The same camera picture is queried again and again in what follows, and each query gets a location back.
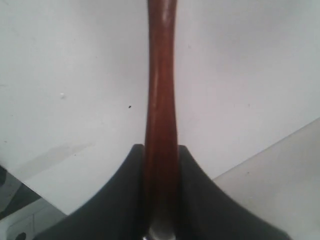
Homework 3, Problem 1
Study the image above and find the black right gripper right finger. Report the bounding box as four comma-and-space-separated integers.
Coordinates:
177, 145, 290, 240

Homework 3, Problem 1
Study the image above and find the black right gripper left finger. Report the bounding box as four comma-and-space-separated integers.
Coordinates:
35, 144, 146, 240

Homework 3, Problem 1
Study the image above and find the brown wooden spoon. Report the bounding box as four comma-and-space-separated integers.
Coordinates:
143, 0, 179, 228

